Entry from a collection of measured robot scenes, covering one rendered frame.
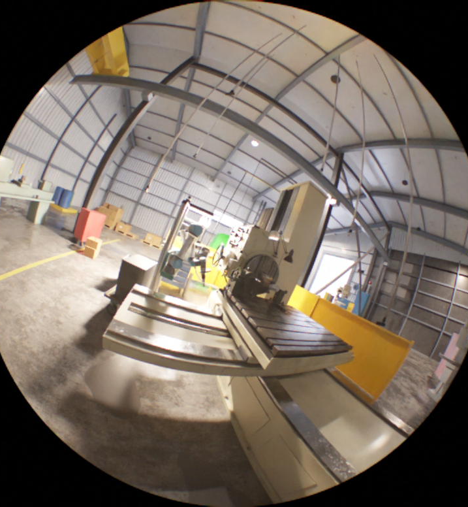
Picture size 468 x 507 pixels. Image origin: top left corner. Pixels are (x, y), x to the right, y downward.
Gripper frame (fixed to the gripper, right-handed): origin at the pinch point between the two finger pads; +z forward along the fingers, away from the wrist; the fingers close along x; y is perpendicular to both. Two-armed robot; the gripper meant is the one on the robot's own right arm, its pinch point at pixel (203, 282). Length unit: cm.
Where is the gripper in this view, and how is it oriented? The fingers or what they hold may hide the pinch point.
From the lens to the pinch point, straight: 205.6
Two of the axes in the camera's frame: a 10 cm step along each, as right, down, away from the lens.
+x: 2.5, 2.7, -9.3
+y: -9.7, 0.3, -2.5
